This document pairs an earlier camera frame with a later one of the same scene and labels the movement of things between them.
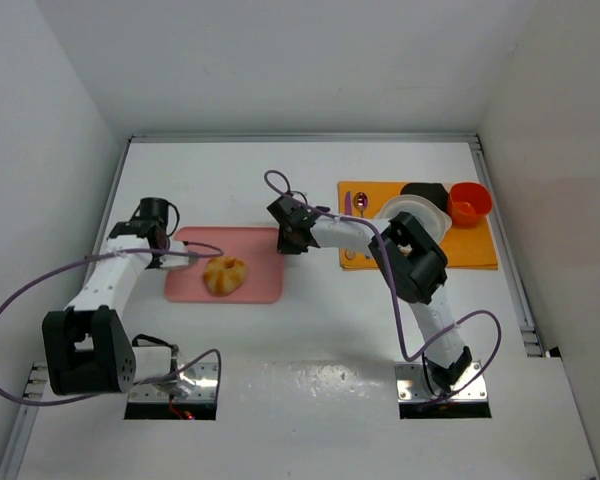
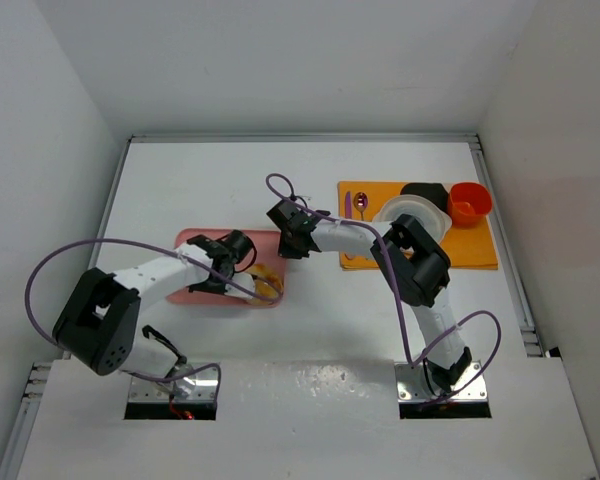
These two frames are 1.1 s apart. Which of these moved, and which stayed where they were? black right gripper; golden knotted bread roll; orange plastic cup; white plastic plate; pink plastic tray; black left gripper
Moved: black left gripper; golden knotted bread roll
Stayed: black right gripper; pink plastic tray; orange plastic cup; white plastic plate
